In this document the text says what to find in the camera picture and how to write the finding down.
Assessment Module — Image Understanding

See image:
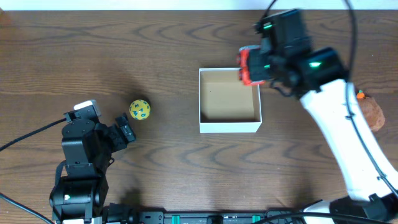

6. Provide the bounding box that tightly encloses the black left cable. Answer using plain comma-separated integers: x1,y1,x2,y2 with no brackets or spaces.
0,117,68,152

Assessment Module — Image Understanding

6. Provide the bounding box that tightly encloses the red toy truck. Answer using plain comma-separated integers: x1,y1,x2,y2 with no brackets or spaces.
237,45,266,85

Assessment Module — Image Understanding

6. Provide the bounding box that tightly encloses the brown plush toy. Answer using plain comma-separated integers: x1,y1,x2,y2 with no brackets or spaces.
356,90,386,132

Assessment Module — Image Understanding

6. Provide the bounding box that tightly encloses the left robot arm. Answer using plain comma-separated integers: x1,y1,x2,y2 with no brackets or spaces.
49,111,136,223

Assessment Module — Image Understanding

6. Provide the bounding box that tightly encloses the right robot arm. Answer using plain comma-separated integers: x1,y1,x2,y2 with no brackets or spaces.
239,9,397,223

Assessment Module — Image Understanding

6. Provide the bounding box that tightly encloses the black right cable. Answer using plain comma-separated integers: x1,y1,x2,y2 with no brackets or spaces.
262,0,398,200

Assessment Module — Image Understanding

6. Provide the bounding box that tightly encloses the black cable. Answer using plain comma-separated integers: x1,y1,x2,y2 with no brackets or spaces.
0,117,68,152
262,0,398,200

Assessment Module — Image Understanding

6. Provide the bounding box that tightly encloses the yellow ball with blue letters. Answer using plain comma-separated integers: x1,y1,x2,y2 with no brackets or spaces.
129,100,151,120

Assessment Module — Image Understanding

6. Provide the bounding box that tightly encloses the white cardboard box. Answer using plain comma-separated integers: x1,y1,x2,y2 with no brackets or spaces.
198,68,262,134

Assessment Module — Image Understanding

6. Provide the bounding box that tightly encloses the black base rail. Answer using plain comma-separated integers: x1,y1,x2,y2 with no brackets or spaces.
102,203,312,224

